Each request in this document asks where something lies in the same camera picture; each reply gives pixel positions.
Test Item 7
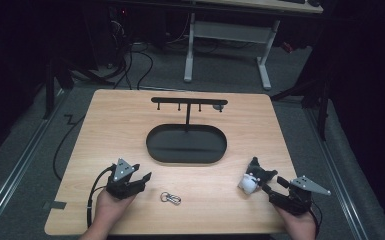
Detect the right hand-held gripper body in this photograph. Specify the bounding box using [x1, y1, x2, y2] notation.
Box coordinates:
[267, 175, 332, 216]

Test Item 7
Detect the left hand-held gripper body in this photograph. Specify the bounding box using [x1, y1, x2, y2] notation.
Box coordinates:
[105, 158, 147, 201]

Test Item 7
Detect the black and white plush toy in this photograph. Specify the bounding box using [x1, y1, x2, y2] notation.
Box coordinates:
[237, 156, 279, 196]

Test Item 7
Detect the silver metal key ring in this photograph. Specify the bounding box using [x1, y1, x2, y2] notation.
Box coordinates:
[160, 191, 182, 206]

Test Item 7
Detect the black oval tray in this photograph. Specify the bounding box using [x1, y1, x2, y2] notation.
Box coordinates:
[145, 96, 229, 165]

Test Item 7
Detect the person's left hand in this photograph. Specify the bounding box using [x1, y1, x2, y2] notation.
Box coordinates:
[94, 189, 138, 232]

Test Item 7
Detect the person's right hand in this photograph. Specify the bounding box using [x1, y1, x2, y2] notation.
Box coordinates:
[274, 204, 317, 240]

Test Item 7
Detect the grey tape piece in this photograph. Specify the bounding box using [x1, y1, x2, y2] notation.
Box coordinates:
[49, 200, 68, 211]

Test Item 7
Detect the black metal stand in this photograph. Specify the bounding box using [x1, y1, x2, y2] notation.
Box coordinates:
[269, 74, 332, 142]
[42, 55, 115, 120]

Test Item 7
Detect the small red object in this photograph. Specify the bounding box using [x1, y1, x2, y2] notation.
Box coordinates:
[280, 41, 295, 54]

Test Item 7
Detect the white desk with metal legs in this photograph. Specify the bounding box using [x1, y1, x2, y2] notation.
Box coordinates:
[183, 0, 324, 91]

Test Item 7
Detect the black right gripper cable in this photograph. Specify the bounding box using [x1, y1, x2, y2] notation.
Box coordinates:
[309, 200, 324, 240]

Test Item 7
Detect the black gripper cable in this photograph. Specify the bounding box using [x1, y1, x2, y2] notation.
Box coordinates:
[86, 166, 115, 229]
[309, 200, 324, 240]

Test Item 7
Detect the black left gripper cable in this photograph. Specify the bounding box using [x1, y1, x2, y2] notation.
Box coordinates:
[86, 166, 115, 229]

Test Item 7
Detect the grey metal floor rail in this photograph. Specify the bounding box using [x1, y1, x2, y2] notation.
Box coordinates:
[303, 105, 370, 240]
[0, 89, 70, 236]

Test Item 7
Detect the black floor cable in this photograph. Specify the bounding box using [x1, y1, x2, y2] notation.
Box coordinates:
[52, 113, 86, 182]

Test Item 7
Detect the bundle of black cables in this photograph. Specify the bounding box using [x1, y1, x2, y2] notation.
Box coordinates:
[108, 8, 155, 91]

